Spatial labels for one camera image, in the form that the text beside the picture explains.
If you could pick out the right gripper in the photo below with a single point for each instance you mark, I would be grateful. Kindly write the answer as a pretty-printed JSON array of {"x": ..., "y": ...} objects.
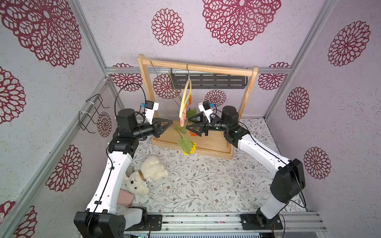
[{"x": 207, "y": 126}]

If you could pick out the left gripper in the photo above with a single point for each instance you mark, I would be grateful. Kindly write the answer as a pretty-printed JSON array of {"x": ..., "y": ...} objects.
[{"x": 156, "y": 128}]

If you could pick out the yellow artificial sunflower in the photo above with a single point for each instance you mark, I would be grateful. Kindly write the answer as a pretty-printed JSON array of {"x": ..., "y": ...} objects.
[{"x": 187, "y": 146}]

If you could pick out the yellow wavy clothes hanger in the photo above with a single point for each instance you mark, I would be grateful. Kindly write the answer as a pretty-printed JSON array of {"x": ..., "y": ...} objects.
[{"x": 186, "y": 93}]

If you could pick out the orange artificial flower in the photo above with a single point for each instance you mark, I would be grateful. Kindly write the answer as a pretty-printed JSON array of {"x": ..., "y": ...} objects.
[{"x": 162, "y": 87}]

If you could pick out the peach artificial rose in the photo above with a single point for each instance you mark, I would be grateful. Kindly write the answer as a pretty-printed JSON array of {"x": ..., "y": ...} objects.
[{"x": 190, "y": 112}]

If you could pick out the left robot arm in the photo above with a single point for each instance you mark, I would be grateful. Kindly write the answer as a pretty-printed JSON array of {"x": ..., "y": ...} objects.
[{"x": 99, "y": 219}]

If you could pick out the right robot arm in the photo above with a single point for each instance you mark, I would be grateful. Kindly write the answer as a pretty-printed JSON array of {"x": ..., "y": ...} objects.
[{"x": 288, "y": 175}]

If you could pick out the wooden clothes rack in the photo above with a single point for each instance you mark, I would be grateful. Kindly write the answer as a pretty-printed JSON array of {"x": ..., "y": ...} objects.
[{"x": 214, "y": 144}]

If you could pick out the white plush teddy bear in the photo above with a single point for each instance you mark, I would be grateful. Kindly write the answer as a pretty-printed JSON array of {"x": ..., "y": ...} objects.
[{"x": 151, "y": 170}]

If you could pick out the pink box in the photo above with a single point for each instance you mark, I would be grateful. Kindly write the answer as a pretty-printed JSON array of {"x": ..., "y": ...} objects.
[{"x": 125, "y": 198}]

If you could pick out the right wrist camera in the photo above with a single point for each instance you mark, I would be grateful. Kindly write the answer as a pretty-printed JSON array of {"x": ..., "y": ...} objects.
[{"x": 205, "y": 107}]

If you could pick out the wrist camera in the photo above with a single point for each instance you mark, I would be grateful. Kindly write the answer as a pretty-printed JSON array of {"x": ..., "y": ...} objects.
[
  {"x": 150, "y": 110},
  {"x": 205, "y": 107}
]

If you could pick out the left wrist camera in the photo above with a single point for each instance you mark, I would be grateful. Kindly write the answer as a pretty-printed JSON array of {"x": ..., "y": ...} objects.
[{"x": 150, "y": 110}]

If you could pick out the black wall shelf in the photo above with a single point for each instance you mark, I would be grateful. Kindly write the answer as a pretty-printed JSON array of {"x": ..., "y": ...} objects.
[{"x": 210, "y": 81}]

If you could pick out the black wire wall rack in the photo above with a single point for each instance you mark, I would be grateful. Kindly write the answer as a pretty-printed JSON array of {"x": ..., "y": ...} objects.
[{"x": 86, "y": 117}]

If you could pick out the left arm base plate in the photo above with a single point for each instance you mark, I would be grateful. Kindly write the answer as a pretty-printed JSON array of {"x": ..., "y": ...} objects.
[{"x": 148, "y": 223}]

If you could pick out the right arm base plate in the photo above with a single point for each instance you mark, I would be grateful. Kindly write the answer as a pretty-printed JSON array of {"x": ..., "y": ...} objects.
[{"x": 252, "y": 222}]

